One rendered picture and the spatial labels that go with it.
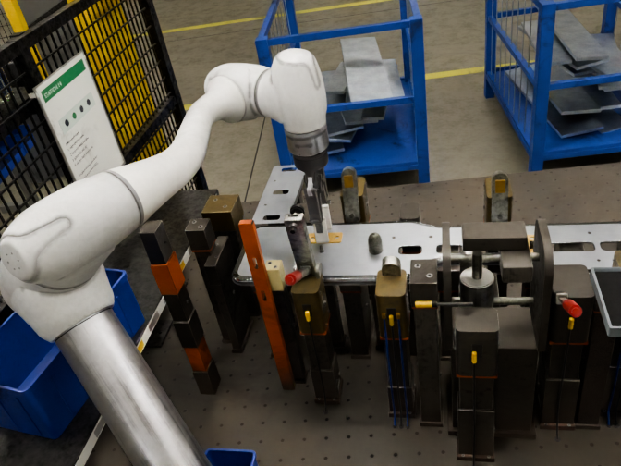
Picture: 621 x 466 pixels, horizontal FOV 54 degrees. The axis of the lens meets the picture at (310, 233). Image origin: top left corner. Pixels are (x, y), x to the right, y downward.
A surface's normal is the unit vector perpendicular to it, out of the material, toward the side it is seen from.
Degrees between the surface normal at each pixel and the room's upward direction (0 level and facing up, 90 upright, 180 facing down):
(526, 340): 0
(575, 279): 0
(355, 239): 0
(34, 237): 41
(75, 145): 90
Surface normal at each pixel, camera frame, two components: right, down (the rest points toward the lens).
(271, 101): -0.67, 0.45
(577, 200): -0.15, -0.80
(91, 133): 0.97, -0.03
